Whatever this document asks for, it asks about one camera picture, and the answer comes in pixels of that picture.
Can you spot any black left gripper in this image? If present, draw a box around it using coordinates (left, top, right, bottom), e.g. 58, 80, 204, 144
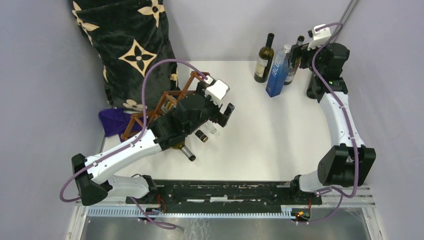
185, 81, 235, 136

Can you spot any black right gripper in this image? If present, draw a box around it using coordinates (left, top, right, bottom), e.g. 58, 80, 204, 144
285, 41, 329, 77

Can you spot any tall clear glass bottle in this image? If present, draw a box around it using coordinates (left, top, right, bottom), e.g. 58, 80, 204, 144
205, 122, 217, 134

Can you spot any blue square vodka bottle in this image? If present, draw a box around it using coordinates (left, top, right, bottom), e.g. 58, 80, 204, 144
265, 44, 292, 98

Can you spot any green wine bottle black cap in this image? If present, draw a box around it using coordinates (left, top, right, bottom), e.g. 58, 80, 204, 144
254, 32, 275, 83

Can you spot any clear liquor bottle black cap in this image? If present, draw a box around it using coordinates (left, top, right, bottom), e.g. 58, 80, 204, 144
161, 99, 209, 143

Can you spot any brown wooden wine rack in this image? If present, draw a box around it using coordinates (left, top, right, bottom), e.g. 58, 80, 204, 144
119, 71, 203, 142

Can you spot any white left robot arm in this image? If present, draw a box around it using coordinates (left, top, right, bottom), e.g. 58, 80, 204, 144
71, 79, 235, 206

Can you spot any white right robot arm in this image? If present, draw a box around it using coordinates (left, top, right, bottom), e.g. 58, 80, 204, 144
288, 43, 376, 204

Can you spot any green wine bottle grey cap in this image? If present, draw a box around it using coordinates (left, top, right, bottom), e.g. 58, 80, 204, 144
284, 35, 305, 85

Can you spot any purple cloth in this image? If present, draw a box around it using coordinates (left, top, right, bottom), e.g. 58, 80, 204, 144
98, 108, 131, 137

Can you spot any black floral plush blanket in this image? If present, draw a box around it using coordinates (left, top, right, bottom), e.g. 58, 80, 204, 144
68, 0, 179, 112

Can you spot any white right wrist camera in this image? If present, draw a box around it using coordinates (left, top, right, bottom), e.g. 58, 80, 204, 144
307, 24, 332, 51

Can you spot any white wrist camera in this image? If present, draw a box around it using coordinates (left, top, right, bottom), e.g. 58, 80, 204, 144
205, 79, 230, 106
307, 24, 332, 51

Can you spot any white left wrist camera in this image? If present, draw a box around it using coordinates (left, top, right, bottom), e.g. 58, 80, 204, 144
205, 79, 230, 106

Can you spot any grey aluminium wall rail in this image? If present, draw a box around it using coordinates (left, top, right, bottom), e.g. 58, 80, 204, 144
333, 0, 361, 42

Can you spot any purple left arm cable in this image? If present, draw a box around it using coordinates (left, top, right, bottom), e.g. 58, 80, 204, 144
59, 58, 216, 230

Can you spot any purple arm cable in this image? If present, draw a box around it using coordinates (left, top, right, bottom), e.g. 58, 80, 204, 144
59, 58, 216, 230
298, 22, 360, 224

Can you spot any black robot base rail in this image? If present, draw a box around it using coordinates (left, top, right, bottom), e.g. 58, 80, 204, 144
137, 179, 323, 214

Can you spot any grey slotted cable duct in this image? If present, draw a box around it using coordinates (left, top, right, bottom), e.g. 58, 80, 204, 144
87, 206, 297, 220

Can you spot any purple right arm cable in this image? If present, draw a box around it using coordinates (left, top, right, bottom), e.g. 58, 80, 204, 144
298, 22, 360, 224

